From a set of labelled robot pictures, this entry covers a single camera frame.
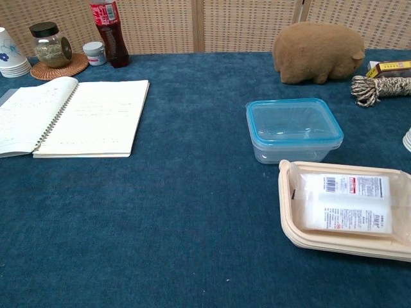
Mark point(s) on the brown plush capybara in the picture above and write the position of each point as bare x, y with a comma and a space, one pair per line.
314, 51

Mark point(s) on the woven wooden folding screen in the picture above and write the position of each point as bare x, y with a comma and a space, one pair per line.
224, 25

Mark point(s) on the clear container blue lid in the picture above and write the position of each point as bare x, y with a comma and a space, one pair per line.
292, 128

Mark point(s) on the cola bottle red cap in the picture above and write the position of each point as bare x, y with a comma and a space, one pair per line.
112, 41

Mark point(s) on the round rattan coaster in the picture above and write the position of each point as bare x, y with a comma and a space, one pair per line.
75, 67

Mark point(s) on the white spiral notebook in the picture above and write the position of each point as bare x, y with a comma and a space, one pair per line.
93, 118

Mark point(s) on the long yellow box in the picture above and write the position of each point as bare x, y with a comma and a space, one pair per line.
391, 68

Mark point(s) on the small white jar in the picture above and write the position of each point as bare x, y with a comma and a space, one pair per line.
94, 54

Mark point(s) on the glass jar black lid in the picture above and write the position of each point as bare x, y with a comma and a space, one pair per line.
49, 51

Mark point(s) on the beige plastic tray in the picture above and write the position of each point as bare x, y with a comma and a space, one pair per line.
289, 218

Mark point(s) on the blue tablecloth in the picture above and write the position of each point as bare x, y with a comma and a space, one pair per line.
176, 224

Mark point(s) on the white printed package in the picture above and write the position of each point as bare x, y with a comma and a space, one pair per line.
346, 205

